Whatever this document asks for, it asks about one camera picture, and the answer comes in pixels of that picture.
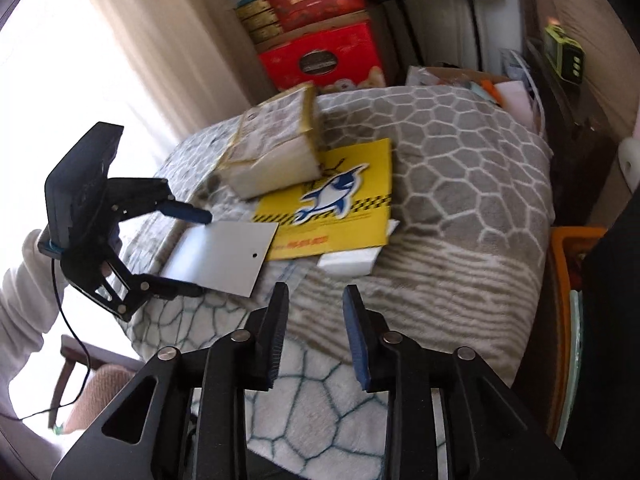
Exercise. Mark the white card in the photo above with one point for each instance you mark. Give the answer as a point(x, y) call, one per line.
point(220, 255)

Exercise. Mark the orange plastic crate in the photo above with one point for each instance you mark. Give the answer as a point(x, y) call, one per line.
point(565, 310)

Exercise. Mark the green black power station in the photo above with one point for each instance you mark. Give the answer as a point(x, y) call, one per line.
point(565, 55)

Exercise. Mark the grey patterned blanket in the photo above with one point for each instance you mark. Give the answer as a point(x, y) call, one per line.
point(450, 185)

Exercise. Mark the person's left forearm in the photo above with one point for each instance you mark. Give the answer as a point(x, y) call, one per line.
point(25, 310)

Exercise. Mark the gold tissue packet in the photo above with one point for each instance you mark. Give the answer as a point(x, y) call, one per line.
point(270, 125)
point(280, 172)

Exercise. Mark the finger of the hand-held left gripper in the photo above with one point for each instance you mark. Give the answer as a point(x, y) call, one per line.
point(170, 287)
point(190, 212)

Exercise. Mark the blue whale sticker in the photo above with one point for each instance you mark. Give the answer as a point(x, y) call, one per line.
point(330, 192)

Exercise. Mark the dark wooden side table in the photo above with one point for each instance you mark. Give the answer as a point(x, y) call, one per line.
point(575, 150)

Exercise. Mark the wooden chair pink cushion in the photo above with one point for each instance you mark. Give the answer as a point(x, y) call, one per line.
point(100, 385)

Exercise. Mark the yellow envelope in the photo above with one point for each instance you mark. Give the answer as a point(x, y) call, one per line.
point(350, 195)

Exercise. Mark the flat gold box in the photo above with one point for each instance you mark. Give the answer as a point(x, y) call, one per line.
point(265, 35)
point(252, 7)
point(260, 21)

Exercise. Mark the black speaker stand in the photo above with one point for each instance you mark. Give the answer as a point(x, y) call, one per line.
point(475, 35)
point(400, 35)

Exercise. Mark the beige curtain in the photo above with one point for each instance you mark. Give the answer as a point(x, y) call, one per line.
point(150, 35)

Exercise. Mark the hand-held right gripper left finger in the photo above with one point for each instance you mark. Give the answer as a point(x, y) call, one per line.
point(277, 340)

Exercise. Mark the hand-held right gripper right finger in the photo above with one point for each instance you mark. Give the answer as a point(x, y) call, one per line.
point(357, 345)

